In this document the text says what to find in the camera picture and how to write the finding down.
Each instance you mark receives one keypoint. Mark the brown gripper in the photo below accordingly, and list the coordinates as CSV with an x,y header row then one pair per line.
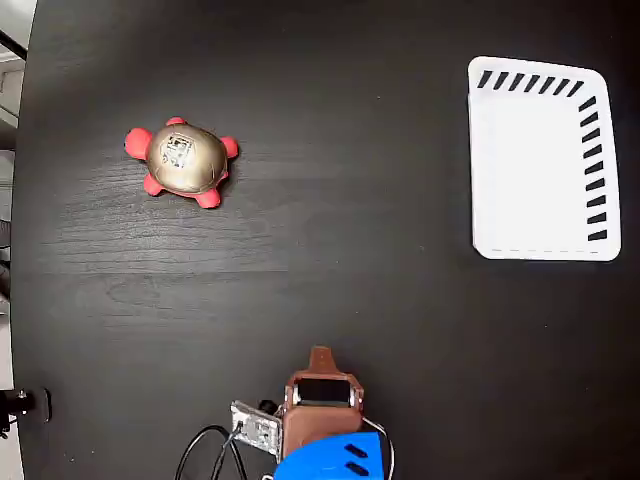
x,y
320,419

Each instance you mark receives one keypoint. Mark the red turtle toy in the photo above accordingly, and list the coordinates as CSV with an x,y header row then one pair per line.
x,y
185,160

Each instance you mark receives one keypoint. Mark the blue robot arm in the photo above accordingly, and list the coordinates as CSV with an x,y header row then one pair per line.
x,y
330,457

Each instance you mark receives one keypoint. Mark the white slotted plastic basket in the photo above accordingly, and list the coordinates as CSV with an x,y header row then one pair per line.
x,y
535,175

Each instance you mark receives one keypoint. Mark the black stand clamp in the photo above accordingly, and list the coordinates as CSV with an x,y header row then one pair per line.
x,y
30,404

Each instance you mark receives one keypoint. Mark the bare camera circuit board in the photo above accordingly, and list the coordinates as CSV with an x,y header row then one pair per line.
x,y
256,428

